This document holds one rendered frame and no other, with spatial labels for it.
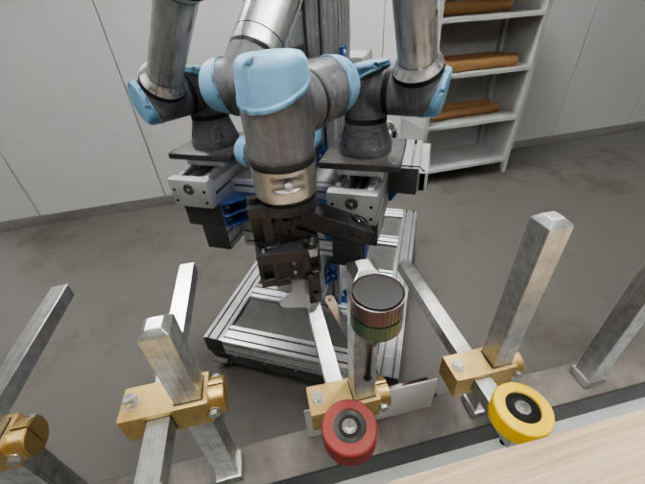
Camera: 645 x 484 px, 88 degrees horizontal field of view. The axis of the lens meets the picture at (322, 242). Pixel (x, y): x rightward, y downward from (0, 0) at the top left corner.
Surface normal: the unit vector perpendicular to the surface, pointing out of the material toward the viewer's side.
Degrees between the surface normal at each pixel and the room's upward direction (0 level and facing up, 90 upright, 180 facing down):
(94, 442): 0
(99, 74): 90
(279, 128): 90
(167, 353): 90
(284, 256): 90
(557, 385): 0
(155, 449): 0
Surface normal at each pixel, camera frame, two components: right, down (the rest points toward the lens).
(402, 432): -0.06, -0.81
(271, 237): 0.21, 0.56
